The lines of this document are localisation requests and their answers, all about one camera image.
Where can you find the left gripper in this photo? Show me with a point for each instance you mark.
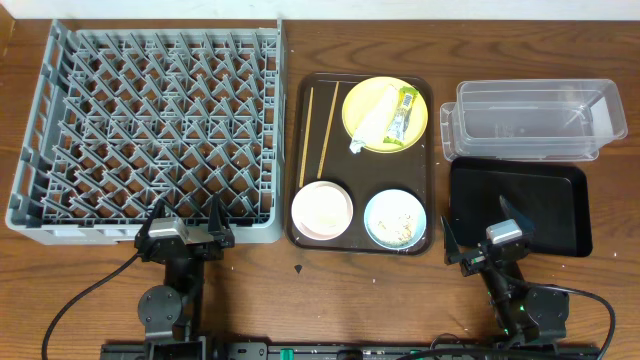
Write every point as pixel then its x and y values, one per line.
pixel 220 241

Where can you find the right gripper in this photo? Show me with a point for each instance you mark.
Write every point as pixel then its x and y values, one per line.
pixel 472 264

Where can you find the light blue bowl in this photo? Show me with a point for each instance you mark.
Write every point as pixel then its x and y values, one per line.
pixel 395 219

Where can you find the pink bowl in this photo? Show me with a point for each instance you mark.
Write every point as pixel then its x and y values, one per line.
pixel 322 210

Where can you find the white napkin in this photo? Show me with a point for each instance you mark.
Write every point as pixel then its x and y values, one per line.
pixel 370 113

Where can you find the green snack wrapper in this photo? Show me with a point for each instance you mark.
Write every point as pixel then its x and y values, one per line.
pixel 395 132

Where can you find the wooden chopstick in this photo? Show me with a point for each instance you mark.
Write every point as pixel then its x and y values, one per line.
pixel 306 139
pixel 328 131

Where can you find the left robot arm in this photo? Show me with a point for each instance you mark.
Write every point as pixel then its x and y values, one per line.
pixel 171 312

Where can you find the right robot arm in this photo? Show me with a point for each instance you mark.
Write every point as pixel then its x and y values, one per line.
pixel 529 314

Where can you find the black waste tray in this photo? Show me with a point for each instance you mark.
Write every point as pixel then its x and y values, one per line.
pixel 554 197

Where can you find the grey dish rack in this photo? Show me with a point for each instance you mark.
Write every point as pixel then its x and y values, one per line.
pixel 123 119

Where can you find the clear plastic bin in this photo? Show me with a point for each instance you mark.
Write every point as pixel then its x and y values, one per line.
pixel 535 120

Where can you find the dark brown serving tray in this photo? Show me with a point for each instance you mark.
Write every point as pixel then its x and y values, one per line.
pixel 362 175

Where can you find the yellow plate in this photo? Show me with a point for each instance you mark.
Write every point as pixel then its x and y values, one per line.
pixel 419 115

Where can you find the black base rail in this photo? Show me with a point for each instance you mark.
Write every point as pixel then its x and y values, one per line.
pixel 448 349

